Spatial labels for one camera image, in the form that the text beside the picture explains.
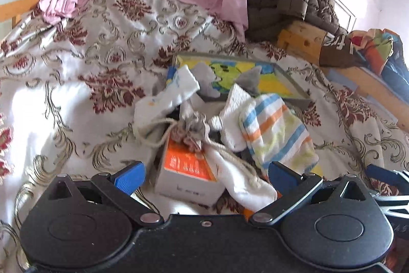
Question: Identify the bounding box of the orange and white carton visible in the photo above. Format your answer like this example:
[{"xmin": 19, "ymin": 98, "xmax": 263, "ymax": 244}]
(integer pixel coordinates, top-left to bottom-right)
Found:
[{"xmin": 155, "ymin": 134, "xmax": 225, "ymax": 207}]

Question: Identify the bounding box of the colourful clothes pile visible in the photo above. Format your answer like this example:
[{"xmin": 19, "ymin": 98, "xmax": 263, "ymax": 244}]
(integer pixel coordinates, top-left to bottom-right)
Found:
[{"xmin": 348, "ymin": 28, "xmax": 409, "ymax": 108}]

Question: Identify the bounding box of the striped sock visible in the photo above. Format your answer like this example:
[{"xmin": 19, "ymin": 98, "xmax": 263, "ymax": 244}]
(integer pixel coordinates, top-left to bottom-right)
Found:
[{"xmin": 238, "ymin": 93, "xmax": 320, "ymax": 178}]

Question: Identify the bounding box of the brown cardboard box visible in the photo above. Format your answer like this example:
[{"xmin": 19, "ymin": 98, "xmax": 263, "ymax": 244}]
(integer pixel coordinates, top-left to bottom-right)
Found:
[{"xmin": 319, "ymin": 31, "xmax": 362, "ymax": 69}]

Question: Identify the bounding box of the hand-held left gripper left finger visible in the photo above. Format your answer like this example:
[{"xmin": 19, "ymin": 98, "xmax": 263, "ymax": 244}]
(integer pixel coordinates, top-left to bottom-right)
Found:
[{"xmin": 43, "ymin": 161, "xmax": 163, "ymax": 228}]

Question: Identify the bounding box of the white waffle cloth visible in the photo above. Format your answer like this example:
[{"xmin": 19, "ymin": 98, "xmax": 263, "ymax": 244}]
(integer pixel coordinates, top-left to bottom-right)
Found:
[{"xmin": 208, "ymin": 83, "xmax": 257, "ymax": 152}]

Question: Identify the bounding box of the white printed sock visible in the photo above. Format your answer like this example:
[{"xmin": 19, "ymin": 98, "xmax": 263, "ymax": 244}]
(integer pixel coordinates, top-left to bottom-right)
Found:
[{"xmin": 132, "ymin": 65, "xmax": 200, "ymax": 137}]

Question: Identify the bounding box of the floral satin bedspread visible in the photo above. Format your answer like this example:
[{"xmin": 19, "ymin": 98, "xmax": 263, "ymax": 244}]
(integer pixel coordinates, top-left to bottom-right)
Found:
[{"xmin": 0, "ymin": 0, "xmax": 409, "ymax": 273}]

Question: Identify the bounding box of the grey sock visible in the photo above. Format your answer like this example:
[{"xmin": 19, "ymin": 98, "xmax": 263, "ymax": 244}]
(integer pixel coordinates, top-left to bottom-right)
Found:
[
  {"xmin": 236, "ymin": 65, "xmax": 263, "ymax": 94},
  {"xmin": 192, "ymin": 63, "xmax": 222, "ymax": 100}
]

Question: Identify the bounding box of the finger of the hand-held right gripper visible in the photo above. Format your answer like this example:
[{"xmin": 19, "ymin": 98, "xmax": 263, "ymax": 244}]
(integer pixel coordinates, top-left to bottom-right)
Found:
[{"xmin": 365, "ymin": 163, "xmax": 409, "ymax": 189}]

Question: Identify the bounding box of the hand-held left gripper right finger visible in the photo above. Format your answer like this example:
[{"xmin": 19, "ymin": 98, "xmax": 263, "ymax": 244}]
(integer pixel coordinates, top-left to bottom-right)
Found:
[{"xmin": 248, "ymin": 161, "xmax": 373, "ymax": 226}]

